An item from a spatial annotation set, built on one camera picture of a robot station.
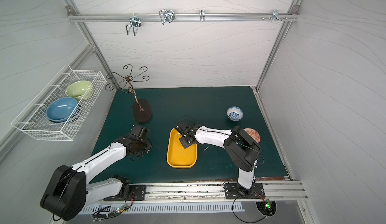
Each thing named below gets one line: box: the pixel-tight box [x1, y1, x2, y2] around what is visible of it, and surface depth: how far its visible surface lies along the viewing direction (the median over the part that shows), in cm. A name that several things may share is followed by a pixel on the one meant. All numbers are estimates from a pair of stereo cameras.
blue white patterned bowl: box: [226, 105, 244, 122], surface depth 104 cm
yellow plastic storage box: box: [166, 128, 198, 169], surface depth 86 cm
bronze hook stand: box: [104, 64, 153, 124], surface depth 88 cm
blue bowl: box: [46, 96, 78, 123], surface depth 64 cm
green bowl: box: [65, 80, 94, 101], surface depth 73 cm
